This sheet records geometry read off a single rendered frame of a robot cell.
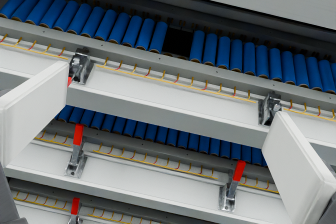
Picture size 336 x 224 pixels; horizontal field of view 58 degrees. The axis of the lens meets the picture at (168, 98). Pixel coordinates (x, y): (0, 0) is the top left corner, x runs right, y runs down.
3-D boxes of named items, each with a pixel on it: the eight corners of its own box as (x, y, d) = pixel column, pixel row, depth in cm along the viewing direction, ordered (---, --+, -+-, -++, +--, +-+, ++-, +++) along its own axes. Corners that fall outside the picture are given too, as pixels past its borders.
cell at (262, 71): (264, 54, 49) (266, 84, 45) (253, 52, 49) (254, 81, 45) (269, 46, 48) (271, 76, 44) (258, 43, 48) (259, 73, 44)
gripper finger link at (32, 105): (3, 171, 13) (-14, 167, 13) (65, 106, 19) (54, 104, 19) (4, 108, 12) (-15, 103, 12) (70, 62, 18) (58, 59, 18)
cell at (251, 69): (252, 51, 49) (252, 81, 45) (241, 49, 49) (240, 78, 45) (256, 43, 48) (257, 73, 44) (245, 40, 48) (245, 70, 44)
